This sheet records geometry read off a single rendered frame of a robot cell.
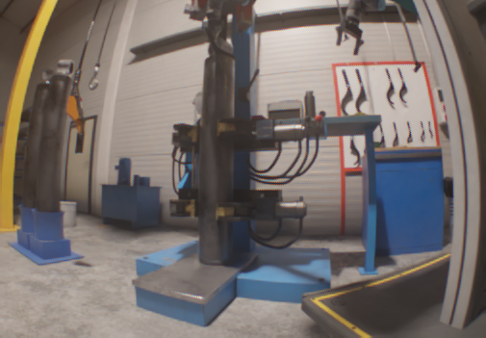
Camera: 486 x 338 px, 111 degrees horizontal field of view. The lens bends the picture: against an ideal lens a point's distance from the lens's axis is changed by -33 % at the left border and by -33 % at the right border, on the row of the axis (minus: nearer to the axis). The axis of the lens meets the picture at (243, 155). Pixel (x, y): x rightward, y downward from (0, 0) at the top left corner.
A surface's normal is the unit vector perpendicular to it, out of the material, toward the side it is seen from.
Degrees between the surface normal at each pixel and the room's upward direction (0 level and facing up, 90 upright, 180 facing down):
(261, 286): 90
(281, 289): 90
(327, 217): 90
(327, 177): 90
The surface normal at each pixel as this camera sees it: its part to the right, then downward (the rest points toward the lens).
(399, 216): -0.32, -0.14
